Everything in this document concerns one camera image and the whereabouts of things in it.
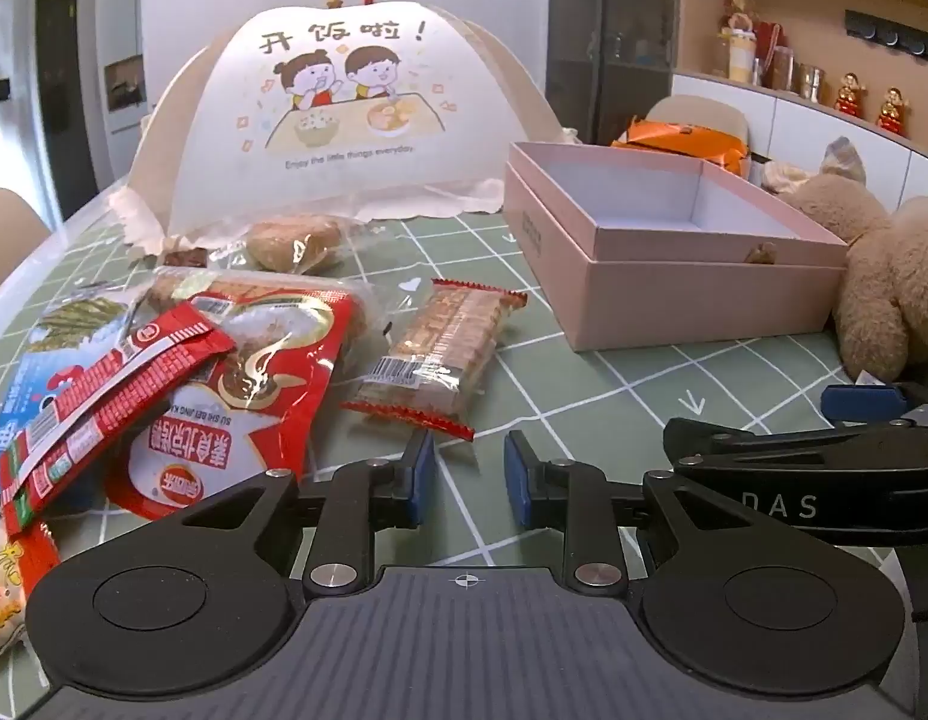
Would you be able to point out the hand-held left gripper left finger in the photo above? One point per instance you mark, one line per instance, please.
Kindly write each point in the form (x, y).
(421, 480)

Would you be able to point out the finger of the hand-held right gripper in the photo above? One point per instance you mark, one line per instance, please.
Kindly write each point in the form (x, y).
(861, 401)

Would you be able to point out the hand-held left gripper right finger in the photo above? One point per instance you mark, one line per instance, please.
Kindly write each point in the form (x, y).
(518, 484)

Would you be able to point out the clear cracker packet red ends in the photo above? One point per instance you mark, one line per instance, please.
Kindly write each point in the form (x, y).
(437, 349)
(209, 285)

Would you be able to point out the red pouch with white star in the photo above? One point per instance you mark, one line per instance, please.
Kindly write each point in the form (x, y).
(284, 382)

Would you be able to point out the pink cardboard box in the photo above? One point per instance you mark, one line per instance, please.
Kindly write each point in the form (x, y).
(681, 292)

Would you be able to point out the clear bun packet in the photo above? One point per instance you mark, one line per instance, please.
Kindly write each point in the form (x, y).
(295, 244)

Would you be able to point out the blue seaweed snack packet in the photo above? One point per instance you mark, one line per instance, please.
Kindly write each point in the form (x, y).
(29, 360)

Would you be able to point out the red and yellow candy bag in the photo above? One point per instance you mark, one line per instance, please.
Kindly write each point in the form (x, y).
(2, 600)

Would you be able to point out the brown teddy bear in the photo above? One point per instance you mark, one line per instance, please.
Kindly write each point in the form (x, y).
(883, 277)

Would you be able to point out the green grid tablecloth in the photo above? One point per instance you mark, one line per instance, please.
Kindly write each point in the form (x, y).
(621, 390)

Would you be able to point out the white sideboard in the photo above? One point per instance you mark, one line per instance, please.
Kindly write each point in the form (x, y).
(808, 135)

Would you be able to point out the red and gold figurine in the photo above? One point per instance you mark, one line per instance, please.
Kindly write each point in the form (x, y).
(892, 111)
(850, 94)

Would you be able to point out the orange snack bag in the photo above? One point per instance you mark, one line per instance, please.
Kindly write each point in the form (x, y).
(685, 142)

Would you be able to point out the metal cup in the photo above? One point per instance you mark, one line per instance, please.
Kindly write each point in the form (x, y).
(808, 82)

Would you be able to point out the dark red snack packet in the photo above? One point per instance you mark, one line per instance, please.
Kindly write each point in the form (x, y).
(186, 255)

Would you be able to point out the beige chair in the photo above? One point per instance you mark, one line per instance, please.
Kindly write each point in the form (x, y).
(6, 232)
(696, 111)

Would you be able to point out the glass jar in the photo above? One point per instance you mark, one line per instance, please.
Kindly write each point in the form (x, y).
(782, 67)

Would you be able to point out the white printed food cover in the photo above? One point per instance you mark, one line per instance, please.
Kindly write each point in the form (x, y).
(344, 135)

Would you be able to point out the black hook rack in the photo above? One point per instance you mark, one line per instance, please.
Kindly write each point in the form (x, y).
(891, 30)

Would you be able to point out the doll figurine with yellow bottle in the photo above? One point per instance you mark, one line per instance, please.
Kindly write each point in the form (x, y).
(740, 37)

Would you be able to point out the dark glass cabinet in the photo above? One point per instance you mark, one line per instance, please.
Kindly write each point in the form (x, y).
(610, 37)

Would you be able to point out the framed wall picture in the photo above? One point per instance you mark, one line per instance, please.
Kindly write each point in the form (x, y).
(125, 84)

